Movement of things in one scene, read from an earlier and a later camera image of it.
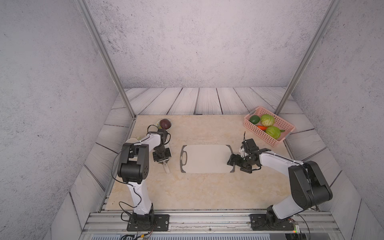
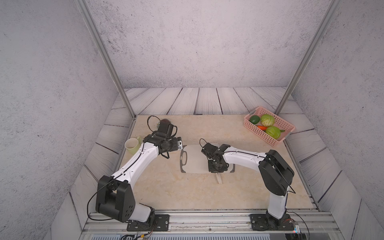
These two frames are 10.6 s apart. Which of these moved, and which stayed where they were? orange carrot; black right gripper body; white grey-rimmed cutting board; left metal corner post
Moved: black right gripper body
Stayed: orange carrot; left metal corner post; white grey-rimmed cutting board
